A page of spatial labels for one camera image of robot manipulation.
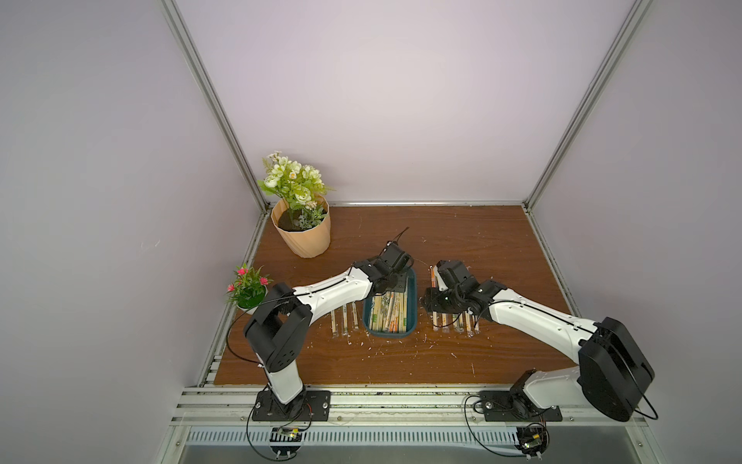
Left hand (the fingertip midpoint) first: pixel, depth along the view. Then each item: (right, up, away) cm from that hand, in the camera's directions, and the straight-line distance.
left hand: (403, 278), depth 89 cm
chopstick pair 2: (-15, -12, 0) cm, 20 cm away
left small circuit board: (-32, -39, -17) cm, 53 cm away
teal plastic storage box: (+3, -10, -1) cm, 10 cm away
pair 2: (-22, -14, -1) cm, 26 cm away
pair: (-18, -13, -1) cm, 23 cm away
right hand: (+7, -4, -4) cm, 9 cm away
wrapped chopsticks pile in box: (-4, -9, -4) cm, 11 cm away
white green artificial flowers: (-33, +30, 0) cm, 44 cm away
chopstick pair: (+20, -14, -1) cm, 24 cm away
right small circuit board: (+31, -38, -18) cm, 52 cm away
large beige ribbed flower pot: (-31, +15, +2) cm, 35 cm away
